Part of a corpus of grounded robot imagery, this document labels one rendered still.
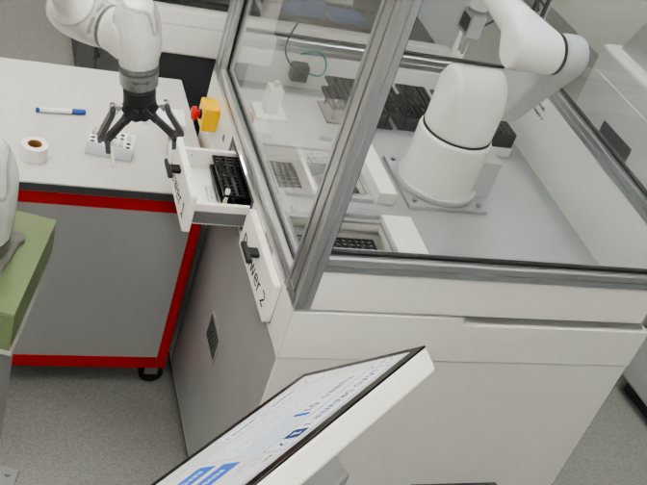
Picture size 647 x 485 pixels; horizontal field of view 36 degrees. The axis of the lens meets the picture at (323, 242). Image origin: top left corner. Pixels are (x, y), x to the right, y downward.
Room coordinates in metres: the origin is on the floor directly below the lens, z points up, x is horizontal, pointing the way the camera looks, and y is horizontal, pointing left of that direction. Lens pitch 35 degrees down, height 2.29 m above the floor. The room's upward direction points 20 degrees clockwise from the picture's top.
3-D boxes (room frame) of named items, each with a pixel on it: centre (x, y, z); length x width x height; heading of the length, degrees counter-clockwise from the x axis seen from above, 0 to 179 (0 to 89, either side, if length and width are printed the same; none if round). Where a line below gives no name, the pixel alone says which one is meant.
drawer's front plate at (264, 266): (1.88, 0.13, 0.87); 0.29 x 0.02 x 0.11; 26
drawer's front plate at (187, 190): (2.10, 0.39, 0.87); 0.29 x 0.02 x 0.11; 26
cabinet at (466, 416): (2.34, -0.19, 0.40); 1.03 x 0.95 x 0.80; 26
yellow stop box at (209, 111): (2.46, 0.43, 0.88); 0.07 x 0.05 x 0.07; 26
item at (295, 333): (2.34, -0.19, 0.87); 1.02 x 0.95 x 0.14; 26
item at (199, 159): (2.20, 0.20, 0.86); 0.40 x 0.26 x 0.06; 116
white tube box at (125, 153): (2.30, 0.64, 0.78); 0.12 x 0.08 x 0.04; 105
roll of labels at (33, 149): (2.14, 0.79, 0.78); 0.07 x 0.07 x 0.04
